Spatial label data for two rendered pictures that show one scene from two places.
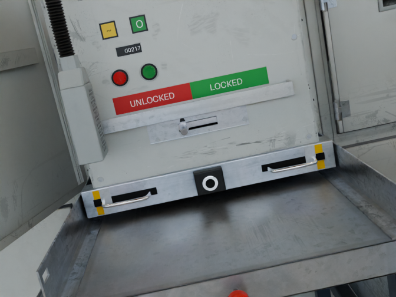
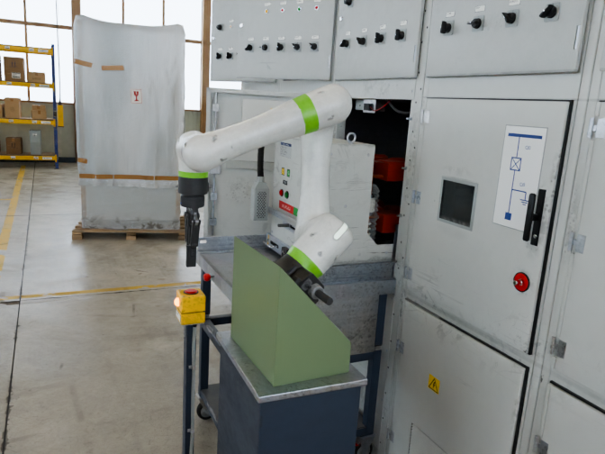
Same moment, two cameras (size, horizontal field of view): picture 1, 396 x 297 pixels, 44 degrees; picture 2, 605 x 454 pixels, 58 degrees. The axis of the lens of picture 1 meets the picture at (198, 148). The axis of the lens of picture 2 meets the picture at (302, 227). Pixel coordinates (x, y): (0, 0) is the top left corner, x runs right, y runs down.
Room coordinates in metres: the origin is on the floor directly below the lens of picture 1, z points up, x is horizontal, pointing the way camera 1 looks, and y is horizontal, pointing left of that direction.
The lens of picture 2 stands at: (0.07, -2.07, 1.52)
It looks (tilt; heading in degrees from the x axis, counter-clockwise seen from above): 12 degrees down; 65
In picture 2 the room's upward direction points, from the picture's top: 4 degrees clockwise
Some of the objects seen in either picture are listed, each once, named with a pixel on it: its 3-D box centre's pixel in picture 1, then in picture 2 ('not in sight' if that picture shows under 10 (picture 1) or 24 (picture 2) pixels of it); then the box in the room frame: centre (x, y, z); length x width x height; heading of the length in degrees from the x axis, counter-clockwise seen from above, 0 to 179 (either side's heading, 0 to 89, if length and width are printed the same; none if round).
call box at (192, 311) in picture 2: not in sight; (190, 305); (0.47, -0.39, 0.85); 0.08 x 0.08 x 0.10; 1
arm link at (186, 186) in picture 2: not in sight; (194, 186); (0.48, -0.39, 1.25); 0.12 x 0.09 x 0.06; 0
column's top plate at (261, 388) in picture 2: not in sight; (285, 356); (0.73, -0.62, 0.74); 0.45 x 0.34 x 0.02; 89
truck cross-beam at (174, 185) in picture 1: (208, 176); (293, 253); (1.01, -0.01, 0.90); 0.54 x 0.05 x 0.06; 90
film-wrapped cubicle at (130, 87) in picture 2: not in sight; (133, 131); (0.91, 4.28, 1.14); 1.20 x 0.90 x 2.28; 168
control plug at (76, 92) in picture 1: (83, 114); (260, 200); (0.92, 0.20, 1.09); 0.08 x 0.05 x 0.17; 0
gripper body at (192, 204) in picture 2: not in sight; (192, 208); (0.47, -0.39, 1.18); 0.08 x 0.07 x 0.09; 90
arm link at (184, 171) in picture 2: not in sight; (194, 153); (0.47, -0.40, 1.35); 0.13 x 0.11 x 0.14; 85
